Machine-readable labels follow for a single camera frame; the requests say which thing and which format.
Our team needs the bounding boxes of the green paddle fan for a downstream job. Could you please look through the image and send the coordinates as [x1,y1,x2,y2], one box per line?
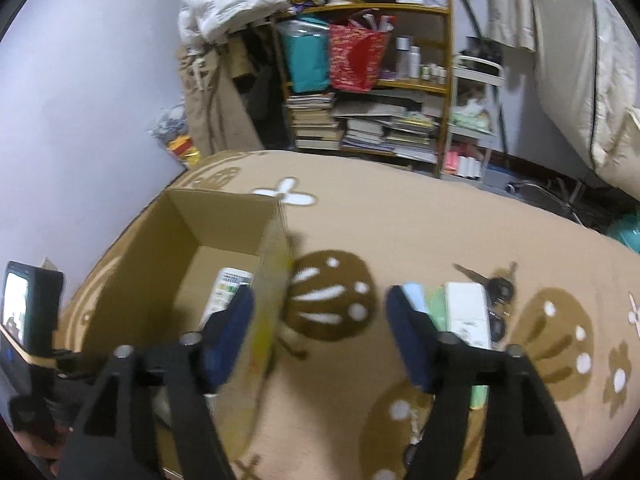
[425,287,488,411]

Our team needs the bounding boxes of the brown cardboard box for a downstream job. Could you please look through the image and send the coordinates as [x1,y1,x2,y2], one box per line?
[80,188,293,460]

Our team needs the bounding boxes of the light blue power bank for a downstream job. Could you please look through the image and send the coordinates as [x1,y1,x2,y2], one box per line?
[401,282,428,314]

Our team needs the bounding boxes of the white metal cart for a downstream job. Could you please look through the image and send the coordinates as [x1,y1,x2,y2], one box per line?
[440,53,504,186]

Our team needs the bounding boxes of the white remote control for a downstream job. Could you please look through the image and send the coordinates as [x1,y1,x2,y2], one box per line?
[200,268,253,328]

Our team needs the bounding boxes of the red gift bag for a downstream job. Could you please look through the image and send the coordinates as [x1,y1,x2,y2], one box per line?
[329,24,390,93]

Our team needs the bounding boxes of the bag of plush toys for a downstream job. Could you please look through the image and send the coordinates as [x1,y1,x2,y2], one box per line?
[150,104,202,168]

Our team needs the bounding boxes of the white control panel device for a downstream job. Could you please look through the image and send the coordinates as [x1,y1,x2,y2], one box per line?
[445,282,491,350]

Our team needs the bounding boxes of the teal bag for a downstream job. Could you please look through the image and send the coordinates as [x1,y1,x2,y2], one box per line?
[277,16,330,93]

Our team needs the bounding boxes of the wooden bookshelf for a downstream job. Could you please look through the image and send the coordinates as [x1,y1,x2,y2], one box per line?
[271,0,452,172]

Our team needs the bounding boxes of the beige hanging trousers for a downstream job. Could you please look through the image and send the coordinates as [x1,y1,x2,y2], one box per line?
[176,46,264,157]

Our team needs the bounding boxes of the black key bunch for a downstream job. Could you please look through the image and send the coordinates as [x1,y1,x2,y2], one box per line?
[452,261,518,344]

